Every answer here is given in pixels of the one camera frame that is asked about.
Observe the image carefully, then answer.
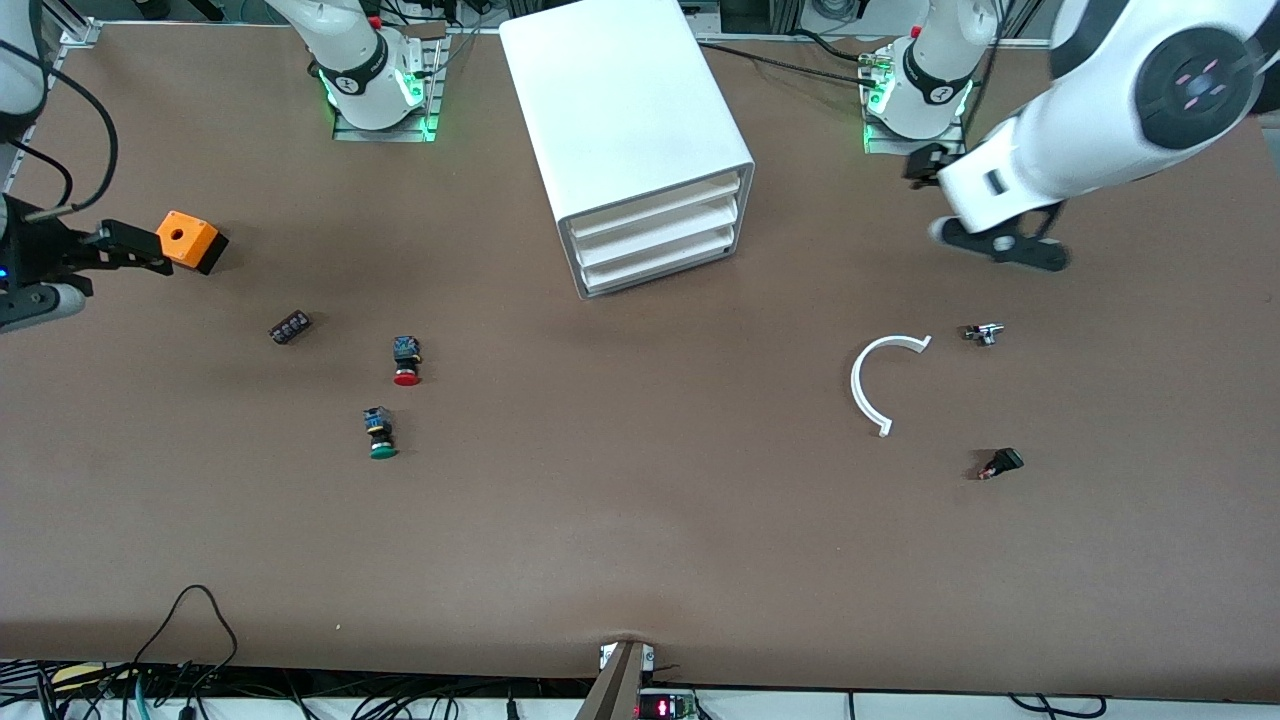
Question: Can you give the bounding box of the white plastic drawer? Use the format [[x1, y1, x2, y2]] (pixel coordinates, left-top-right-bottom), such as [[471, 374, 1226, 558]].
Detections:
[[578, 225, 741, 296], [572, 198, 743, 269], [566, 172, 743, 241]]

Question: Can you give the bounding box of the green mushroom push button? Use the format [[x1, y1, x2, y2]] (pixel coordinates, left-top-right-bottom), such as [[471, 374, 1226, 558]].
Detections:
[[362, 405, 399, 461]]

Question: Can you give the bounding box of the white drawer cabinet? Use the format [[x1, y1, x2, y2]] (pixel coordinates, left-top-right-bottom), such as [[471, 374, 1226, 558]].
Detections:
[[498, 0, 756, 301]]

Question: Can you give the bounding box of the white semicircular clamp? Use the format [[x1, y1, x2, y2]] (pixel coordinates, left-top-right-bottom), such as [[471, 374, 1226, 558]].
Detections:
[[850, 333, 933, 439]]

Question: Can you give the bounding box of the device with red display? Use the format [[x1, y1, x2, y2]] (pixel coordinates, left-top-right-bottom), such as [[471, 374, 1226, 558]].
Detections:
[[636, 690, 698, 720]]

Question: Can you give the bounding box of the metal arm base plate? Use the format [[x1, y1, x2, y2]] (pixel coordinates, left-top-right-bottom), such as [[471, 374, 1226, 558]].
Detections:
[[333, 35, 443, 143], [862, 40, 969, 157]]

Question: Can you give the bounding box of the orange button enclosure box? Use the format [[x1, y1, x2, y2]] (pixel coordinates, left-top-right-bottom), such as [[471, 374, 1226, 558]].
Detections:
[[157, 210, 229, 276]]

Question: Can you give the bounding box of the black table cable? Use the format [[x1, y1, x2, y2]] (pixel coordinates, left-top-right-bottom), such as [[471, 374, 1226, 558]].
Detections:
[[790, 28, 876, 63], [697, 38, 881, 86]]

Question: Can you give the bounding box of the aluminium frame rail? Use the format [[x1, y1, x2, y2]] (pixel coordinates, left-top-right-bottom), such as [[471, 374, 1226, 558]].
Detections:
[[0, 15, 106, 196]]

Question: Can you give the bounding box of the black looped cable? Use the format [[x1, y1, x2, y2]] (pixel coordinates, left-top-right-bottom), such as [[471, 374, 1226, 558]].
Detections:
[[130, 585, 241, 691]]

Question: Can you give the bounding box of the front camera mounting post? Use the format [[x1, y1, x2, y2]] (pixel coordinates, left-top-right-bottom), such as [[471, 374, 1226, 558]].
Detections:
[[575, 640, 651, 720]]

